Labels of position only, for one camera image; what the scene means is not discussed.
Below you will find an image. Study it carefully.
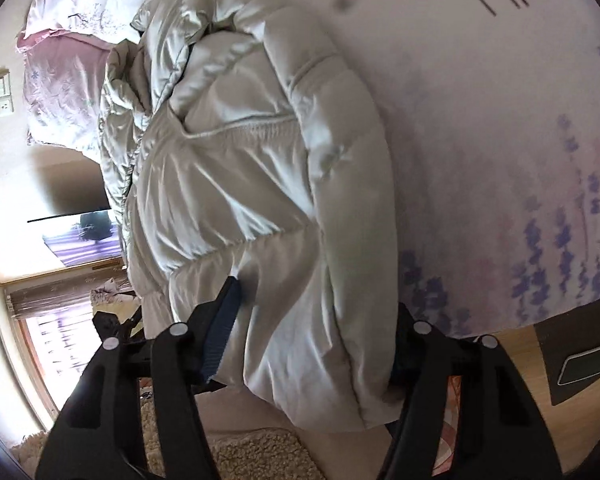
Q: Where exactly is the beige shaggy rug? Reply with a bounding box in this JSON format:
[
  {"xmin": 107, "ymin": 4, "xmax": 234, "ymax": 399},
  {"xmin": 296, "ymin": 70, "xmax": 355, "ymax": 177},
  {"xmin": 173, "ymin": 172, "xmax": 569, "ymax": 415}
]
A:
[{"xmin": 140, "ymin": 395, "xmax": 326, "ymax": 480}]

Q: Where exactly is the wooden framed window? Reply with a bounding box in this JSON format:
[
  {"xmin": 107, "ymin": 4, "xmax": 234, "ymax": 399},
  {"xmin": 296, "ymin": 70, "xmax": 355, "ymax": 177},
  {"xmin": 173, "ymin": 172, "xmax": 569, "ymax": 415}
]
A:
[{"xmin": 5, "ymin": 280, "xmax": 131, "ymax": 426}]

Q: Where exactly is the dark wooden stool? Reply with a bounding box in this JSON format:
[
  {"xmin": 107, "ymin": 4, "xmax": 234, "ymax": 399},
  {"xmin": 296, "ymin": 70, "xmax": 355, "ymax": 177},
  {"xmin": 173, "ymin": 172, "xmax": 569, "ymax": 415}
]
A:
[{"xmin": 532, "ymin": 307, "xmax": 600, "ymax": 406}]

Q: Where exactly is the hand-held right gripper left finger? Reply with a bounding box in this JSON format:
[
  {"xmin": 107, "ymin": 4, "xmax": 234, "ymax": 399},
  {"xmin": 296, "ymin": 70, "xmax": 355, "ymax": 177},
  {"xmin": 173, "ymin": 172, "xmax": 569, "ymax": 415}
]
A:
[{"xmin": 34, "ymin": 275, "xmax": 243, "ymax": 480}]

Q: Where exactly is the black television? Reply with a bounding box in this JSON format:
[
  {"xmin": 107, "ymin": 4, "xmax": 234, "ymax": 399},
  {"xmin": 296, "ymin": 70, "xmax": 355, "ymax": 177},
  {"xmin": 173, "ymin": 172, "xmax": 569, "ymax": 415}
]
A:
[{"xmin": 27, "ymin": 207, "xmax": 128, "ymax": 267}]

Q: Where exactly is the white down jacket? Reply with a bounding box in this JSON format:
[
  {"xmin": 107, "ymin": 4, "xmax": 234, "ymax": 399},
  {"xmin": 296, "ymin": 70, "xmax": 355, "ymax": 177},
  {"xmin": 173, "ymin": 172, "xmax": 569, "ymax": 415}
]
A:
[{"xmin": 98, "ymin": 0, "xmax": 403, "ymax": 433}]

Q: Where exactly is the floral bed sheet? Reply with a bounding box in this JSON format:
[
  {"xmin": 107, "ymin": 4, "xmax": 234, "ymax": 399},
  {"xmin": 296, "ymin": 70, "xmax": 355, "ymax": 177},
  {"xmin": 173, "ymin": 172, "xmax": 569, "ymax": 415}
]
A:
[{"xmin": 230, "ymin": 0, "xmax": 600, "ymax": 338}]

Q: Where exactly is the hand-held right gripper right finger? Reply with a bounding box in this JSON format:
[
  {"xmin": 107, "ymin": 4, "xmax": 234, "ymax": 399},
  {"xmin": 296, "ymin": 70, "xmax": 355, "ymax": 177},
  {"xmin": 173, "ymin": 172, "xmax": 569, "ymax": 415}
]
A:
[{"xmin": 377, "ymin": 302, "xmax": 563, "ymax": 480}]

